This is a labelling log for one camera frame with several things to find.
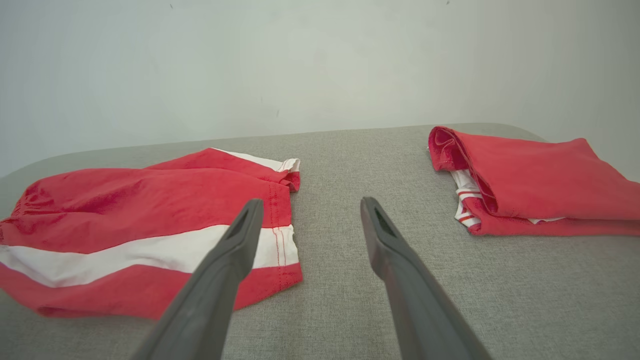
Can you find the red shorts with white stripe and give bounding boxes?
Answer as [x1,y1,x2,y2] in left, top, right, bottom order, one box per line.
[0,147,304,321]

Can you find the red jersey shirt white sleeves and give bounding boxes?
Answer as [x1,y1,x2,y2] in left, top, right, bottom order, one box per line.
[428,126,640,238]

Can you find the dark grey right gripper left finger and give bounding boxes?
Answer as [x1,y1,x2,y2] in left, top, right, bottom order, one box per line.
[131,198,265,360]

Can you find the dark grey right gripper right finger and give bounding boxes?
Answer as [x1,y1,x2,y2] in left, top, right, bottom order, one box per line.
[360,196,494,360]

